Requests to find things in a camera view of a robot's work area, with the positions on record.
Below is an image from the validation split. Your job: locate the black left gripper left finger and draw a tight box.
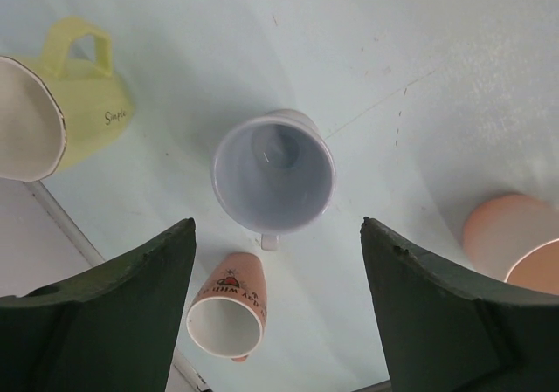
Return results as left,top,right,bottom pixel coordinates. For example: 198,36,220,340
1,218,196,391

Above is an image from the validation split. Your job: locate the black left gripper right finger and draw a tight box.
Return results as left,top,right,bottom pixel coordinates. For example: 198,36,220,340
361,217,558,391

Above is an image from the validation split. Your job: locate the large peach mug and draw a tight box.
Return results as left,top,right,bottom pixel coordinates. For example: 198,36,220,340
462,194,558,295

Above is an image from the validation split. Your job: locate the pink mug with handle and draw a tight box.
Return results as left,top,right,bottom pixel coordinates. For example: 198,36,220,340
186,252,267,362

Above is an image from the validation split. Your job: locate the white-grey mug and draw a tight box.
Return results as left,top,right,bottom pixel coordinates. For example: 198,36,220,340
211,109,336,251

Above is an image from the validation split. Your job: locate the yellow faceted mug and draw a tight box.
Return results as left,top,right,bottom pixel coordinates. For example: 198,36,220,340
1,17,134,182

